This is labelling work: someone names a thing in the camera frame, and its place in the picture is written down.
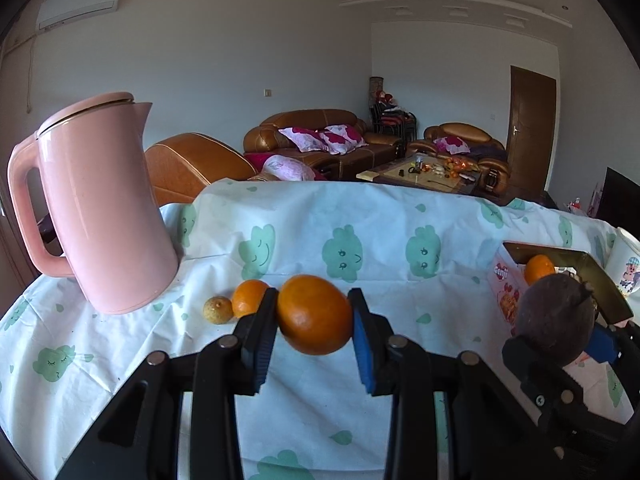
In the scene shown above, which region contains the black television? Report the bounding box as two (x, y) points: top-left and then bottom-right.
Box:
(596, 167), (640, 238)

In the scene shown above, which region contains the pink cardboard snack box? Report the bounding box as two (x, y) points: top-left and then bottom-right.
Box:
(487, 242), (634, 330)

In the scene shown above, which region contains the cluttered coffee table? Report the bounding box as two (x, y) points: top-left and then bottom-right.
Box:
(356, 153), (482, 195)

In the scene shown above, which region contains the brown wooden door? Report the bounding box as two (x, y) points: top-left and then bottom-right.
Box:
(506, 66), (558, 193)

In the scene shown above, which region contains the pink floral cushion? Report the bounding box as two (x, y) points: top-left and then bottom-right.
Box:
(279, 125), (367, 155)

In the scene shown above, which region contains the brown leather sofa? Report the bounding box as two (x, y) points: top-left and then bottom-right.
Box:
(243, 108), (405, 181)
(406, 122), (511, 196)

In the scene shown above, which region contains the small orange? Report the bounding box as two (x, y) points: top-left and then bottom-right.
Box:
(278, 274), (354, 356)
(231, 280), (269, 318)

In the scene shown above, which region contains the white cartoon mug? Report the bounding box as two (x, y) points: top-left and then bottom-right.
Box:
(605, 228), (640, 297)

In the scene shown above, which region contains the dark shelf with red items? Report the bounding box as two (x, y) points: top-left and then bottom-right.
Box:
(369, 76), (418, 143)

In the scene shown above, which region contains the brown leather armchair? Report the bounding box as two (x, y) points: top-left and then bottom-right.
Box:
(144, 132), (257, 206)

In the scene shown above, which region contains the large orange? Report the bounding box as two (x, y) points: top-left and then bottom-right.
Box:
(523, 255), (556, 286)

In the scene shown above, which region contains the small orange front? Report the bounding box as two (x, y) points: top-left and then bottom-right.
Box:
(278, 274), (354, 356)

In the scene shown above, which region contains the pink bundle behind table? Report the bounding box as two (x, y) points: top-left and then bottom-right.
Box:
(245, 153), (316, 182)

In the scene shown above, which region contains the pink electric kettle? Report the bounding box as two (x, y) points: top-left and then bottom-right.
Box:
(8, 92), (179, 314)

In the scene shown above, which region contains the small yellowish longan fruit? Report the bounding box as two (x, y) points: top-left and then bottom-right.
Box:
(202, 296), (234, 325)

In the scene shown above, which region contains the white air conditioner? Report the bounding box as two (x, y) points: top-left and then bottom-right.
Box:
(35, 0), (119, 32)

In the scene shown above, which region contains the small orange back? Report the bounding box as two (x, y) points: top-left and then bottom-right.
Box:
(231, 280), (269, 318)

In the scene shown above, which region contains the purple round fruit with stem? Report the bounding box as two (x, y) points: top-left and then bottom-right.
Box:
(515, 273), (596, 366)

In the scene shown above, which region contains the white cloud-print tablecloth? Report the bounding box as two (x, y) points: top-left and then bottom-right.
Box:
(1, 180), (615, 479)

